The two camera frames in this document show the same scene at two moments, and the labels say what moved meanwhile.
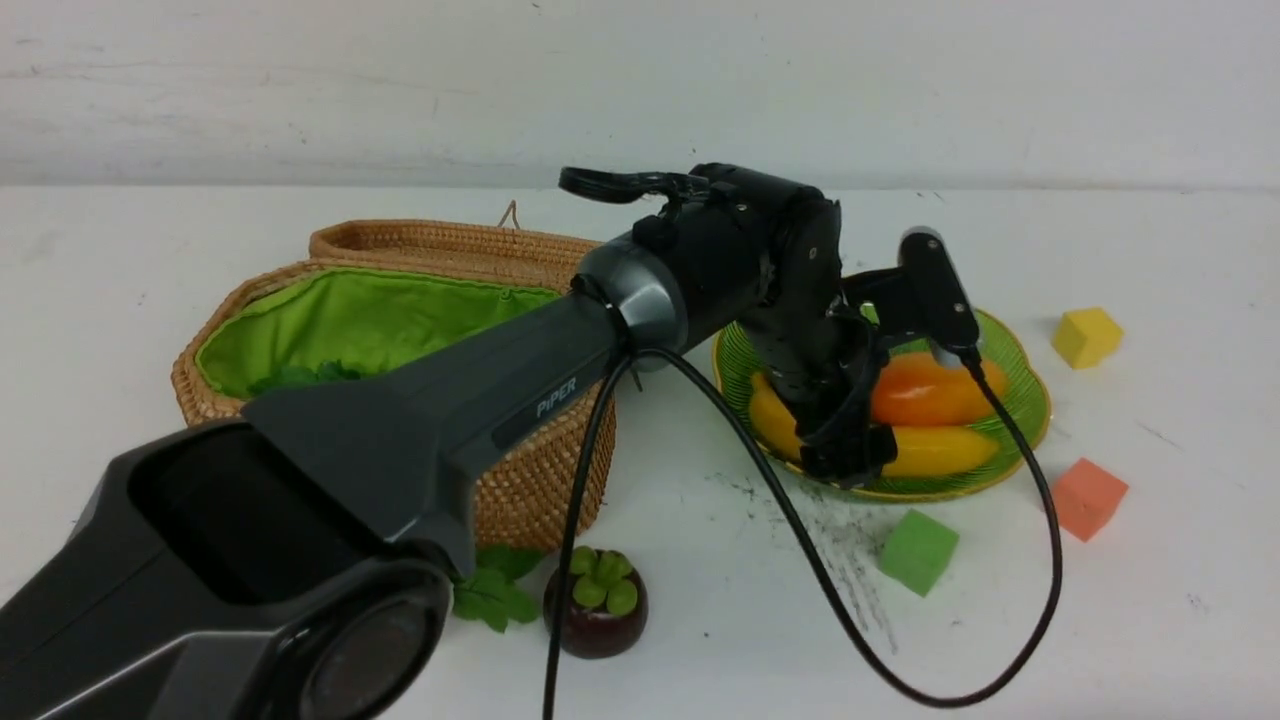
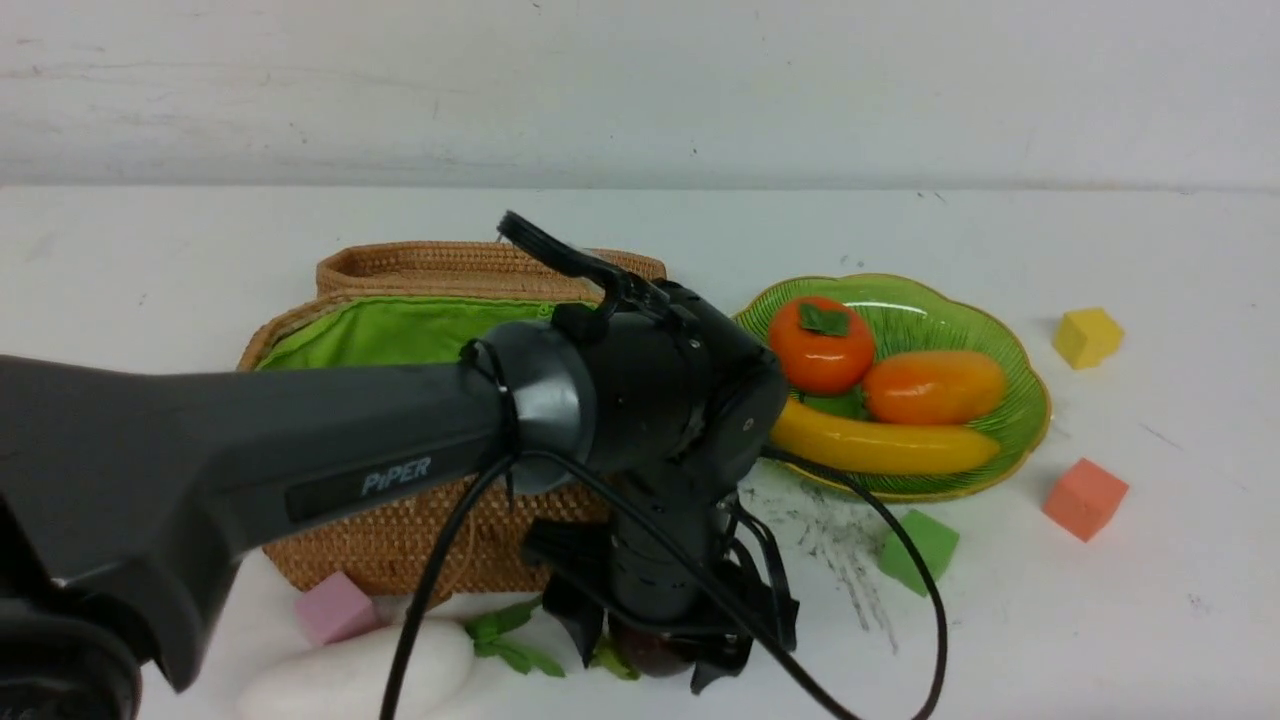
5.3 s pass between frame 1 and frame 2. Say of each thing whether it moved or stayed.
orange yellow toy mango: stayed
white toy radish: moved
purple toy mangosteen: moved
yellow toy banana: stayed
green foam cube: stayed
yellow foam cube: stayed
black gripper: moved
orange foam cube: stayed
